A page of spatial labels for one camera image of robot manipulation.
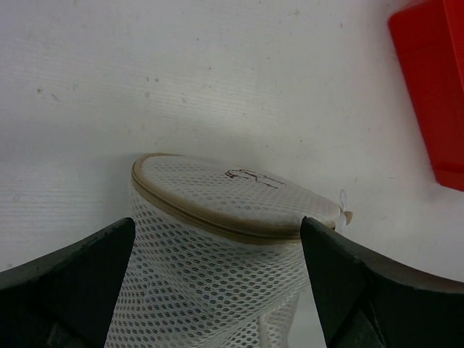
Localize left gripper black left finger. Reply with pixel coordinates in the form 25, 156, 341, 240
1, 217, 135, 347

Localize beige zipper pull tab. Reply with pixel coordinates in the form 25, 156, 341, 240
335, 190, 353, 233

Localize red plastic tray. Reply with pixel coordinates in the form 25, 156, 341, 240
388, 0, 463, 191

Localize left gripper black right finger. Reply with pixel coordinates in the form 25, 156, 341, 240
300, 217, 463, 347

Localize white mesh laundry bag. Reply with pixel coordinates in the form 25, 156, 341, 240
105, 153, 340, 347

